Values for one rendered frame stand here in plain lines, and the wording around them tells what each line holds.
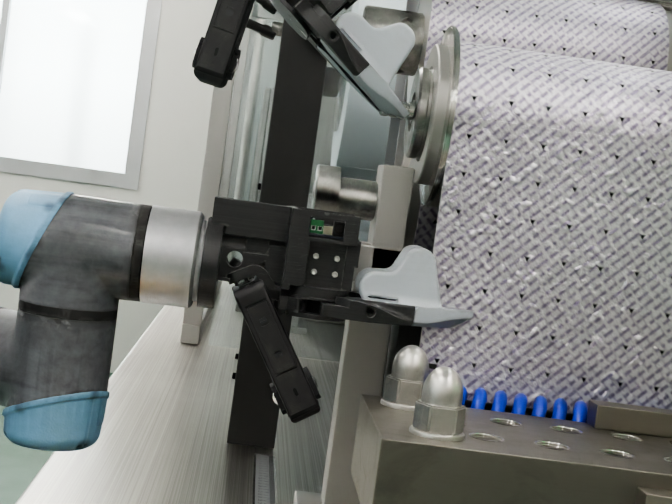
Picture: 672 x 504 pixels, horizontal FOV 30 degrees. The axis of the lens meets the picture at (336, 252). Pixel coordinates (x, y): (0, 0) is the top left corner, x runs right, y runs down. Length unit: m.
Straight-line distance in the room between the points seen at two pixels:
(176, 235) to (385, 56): 0.22
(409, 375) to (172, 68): 5.71
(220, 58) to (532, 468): 0.41
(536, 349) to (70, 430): 0.36
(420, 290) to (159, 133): 5.63
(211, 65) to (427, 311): 0.25
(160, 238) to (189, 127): 5.61
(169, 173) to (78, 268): 5.61
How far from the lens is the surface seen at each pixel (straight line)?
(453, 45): 1.00
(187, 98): 6.55
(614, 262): 1.01
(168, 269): 0.94
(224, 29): 1.00
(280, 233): 0.95
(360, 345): 1.06
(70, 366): 0.96
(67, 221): 0.95
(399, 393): 0.90
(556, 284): 1.00
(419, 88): 1.01
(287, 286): 0.94
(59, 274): 0.95
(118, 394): 1.53
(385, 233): 1.05
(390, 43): 0.99
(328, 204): 1.05
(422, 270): 0.96
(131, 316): 6.61
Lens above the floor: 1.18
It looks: 3 degrees down
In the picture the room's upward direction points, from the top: 8 degrees clockwise
